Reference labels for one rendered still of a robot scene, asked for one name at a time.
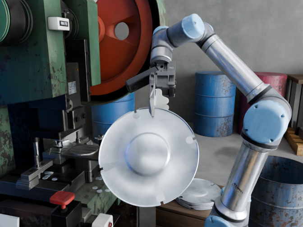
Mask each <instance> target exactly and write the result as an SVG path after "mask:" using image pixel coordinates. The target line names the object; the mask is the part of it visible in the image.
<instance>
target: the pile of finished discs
mask: <svg viewBox="0 0 303 227"><path fill-rule="evenodd" d="M220 192H221V189H220V188H219V187H218V186H217V185H216V184H215V185H213V183H212V182H211V181H208V180H204V179H199V178H193V180H192V182H191V183H190V185H189V186H188V187H187V189H186V190H185V191H184V192H183V193H182V194H181V195H179V196H178V197H177V198H175V200H176V201H177V202H178V203H179V204H180V205H182V206H184V207H186V208H189V209H190V208H192V209H195V210H208V209H212V207H213V204H214V202H215V199H216V198H217V197H218V196H220V195H221V193H220Z"/></svg>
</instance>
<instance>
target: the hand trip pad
mask: <svg viewBox="0 0 303 227"><path fill-rule="evenodd" d="M74 198H75V196H74V193H72V192H66V191H57V192H56V193H55V194H54V195H52V196H51V197H50V203H52V204H58V205H60V208H61V209H65V208H66V205H68V204H69V203H70V202H71V201H72V200H73V199H74Z"/></svg>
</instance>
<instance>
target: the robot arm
mask: <svg viewBox="0 0 303 227"><path fill-rule="evenodd" d="M151 42H152V44H151V57H150V69H149V70H147V71H144V72H142V73H141V74H139V75H136V76H134V77H132V78H130V79H128V80H126V81H125V84H126V87H127V89H128V91H129V93H133V92H135V91H137V90H138V89H140V88H142V87H144V86H146V85H148V84H149V113H150V114H151V116H152V117H154V107H157V108H162V109H166V110H168V109H169V106H168V105H166V104H167V103H168V102H169V99H168V98H169V97H175V87H176V77H175V61H172V50H173V49H175V48H178V47H179V46H181V45H183V44H185V43H187V42H192V43H196V44H197V45H198V46H199V47H200V48H201V49H202V51H203V52H204V53H205V54H206V55H207V56H208V57H209V58H210V59H211V60H212V61H213V62H214V63H215V64H216V66H217V67H218V68H219V69H220V70H221V71H222V72H223V73H224V74H225V75H226V76H227V77H228V78H229V79H230V80H231V81H232V82H233V83H234V84H235V85H236V87H237V88H238V89H239V90H240V91H241V92H242V93H243V94H244V95H245V96H246V97H247V103H248V104H249V105H250V106H251V107H250V108H249V109H248V110H247V112H246V114H245V116H244V120H243V128H242V131H241V133H240V136H241V138H242V139H243V142H242V144H241V147H240V150H239V152H238V155H237V158H236V160H235V163H234V165H233V168H232V170H231V173H230V176H229V178H228V181H227V183H226V185H225V187H223V188H222V189H221V192H220V193H221V195H220V196H218V197H217V198H216V199H215V202H214V204H213V207H212V209H211V212H210V214H209V216H208V217H207V218H206V220H205V223H204V227H248V220H249V211H250V202H251V193H252V191H253V189H254V187H255V184H256V182H257V180H258V177H259V175H260V173H261V171H262V168H263V166H264V164H265V161H266V159H267V157H268V155H269V152H270V151H272V150H276V149H277V148H278V145H279V143H280V141H281V139H282V137H283V135H284V133H285V132H286V130H287V127H288V124H289V122H290V120H291V116H292V110H291V107H290V105H289V103H288V102H287V100H286V99H285V98H283V97H282V96H281V95H280V94H279V93H278V92H277V91H276V90H275V89H274V88H273V87H272V86H271V85H270V84H265V83H263V81H262V80H261V79H260V78H259V77H258V76H257V75H256V74H255V73H254V72H253V71H252V70H251V69H250V68H249V67H248V66H247V65H246V64H245V63H244V62H243V61H242V60H241V59H240V58H239V57H238V56H237V55H236V54H235V53H234V52H233V51H232V50H231V49H230V48H229V47H228V46H227V45H226V44H225V43H224V42H223V41H222V40H221V39H220V38H219V37H218V36H217V35H216V34H215V33H214V31H213V28H212V26H211V25H209V24H208V23H205V22H202V20H201V18H200V17H199V16H198V15H197V14H191V15H189V16H187V17H185V18H184V19H182V20H181V21H179V22H177V23H176V24H174V25H172V26H170V27H167V26H159V27H157V28H156V29H155V30H154V32H153V36H152V39H151Z"/></svg>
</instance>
